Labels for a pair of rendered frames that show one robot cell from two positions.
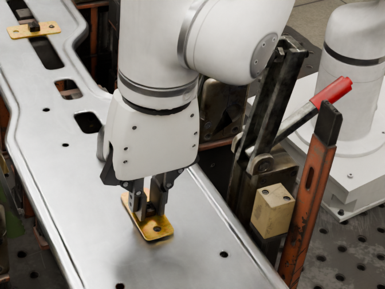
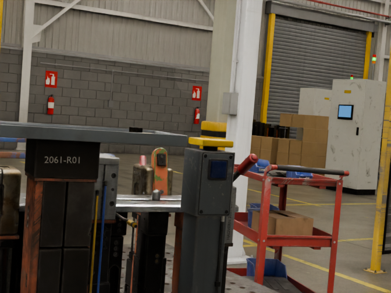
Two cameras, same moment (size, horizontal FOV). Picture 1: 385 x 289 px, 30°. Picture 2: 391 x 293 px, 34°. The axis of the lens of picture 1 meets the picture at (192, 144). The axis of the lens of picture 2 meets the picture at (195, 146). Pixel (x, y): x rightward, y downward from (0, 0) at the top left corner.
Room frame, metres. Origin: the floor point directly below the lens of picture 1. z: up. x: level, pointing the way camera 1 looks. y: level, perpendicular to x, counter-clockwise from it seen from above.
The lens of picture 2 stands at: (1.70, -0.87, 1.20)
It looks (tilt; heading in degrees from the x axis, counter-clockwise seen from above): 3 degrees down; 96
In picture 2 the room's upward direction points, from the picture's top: 4 degrees clockwise
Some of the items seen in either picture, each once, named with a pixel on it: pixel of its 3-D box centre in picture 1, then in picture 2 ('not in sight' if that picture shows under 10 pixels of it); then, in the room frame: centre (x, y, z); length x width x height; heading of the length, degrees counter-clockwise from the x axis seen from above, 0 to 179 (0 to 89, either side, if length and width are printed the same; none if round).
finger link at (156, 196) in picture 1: (167, 185); not in sight; (0.64, 0.02, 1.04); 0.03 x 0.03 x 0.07; 31
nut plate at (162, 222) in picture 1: (146, 210); not in sight; (0.63, 0.04, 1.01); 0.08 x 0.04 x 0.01; 31
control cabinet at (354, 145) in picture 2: not in sight; (354, 124); (3.37, 10.80, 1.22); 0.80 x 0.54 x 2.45; 129
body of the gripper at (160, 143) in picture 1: (153, 126); not in sight; (0.63, 0.04, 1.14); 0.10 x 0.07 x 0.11; 121
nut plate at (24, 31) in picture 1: (34, 27); not in sight; (1.03, 0.28, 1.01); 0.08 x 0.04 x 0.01; 120
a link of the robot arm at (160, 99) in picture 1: (160, 78); not in sight; (0.63, 0.04, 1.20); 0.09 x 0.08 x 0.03; 121
